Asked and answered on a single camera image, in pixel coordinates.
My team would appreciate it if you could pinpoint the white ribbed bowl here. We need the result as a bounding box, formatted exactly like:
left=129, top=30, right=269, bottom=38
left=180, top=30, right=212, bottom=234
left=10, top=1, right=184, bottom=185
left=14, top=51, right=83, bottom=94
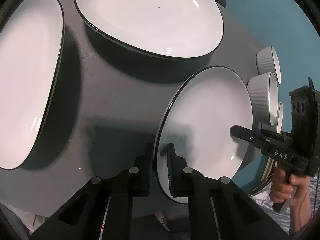
left=274, top=102, right=284, bottom=134
left=247, top=72, right=278, bottom=126
left=255, top=46, right=281, bottom=85

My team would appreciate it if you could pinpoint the right hand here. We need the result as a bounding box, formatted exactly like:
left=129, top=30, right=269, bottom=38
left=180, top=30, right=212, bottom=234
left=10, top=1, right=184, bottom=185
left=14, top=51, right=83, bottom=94
left=270, top=163, right=312, bottom=238

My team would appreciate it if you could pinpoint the large white plate black rim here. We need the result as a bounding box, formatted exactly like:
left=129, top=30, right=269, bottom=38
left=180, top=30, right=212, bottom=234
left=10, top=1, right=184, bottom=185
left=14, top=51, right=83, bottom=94
left=74, top=0, right=224, bottom=59

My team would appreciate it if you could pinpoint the large white plate left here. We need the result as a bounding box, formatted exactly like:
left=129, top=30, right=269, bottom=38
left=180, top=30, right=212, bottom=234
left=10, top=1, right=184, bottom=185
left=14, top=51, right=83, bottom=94
left=1, top=0, right=65, bottom=170

